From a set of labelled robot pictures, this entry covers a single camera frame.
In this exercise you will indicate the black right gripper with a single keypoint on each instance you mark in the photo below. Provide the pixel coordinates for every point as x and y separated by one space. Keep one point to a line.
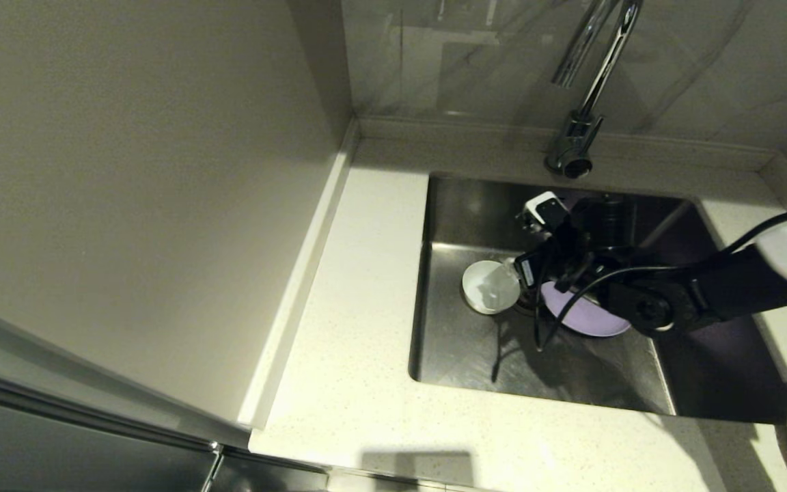
550 263

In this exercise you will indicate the small white bowl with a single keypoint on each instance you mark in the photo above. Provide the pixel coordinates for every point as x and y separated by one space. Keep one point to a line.
482 290

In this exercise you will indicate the purple plate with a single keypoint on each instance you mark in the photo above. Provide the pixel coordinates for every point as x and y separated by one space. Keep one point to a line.
581 318

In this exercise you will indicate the stainless steel sink basin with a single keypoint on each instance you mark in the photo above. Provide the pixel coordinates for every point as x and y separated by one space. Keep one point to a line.
475 355

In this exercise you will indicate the chrome gooseneck faucet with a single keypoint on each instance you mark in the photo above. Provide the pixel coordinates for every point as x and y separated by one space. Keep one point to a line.
574 137

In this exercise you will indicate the grey glossy cabinet door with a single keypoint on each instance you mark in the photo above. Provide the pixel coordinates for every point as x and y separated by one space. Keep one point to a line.
59 444

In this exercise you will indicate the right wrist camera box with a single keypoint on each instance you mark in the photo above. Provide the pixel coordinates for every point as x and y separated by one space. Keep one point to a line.
544 210

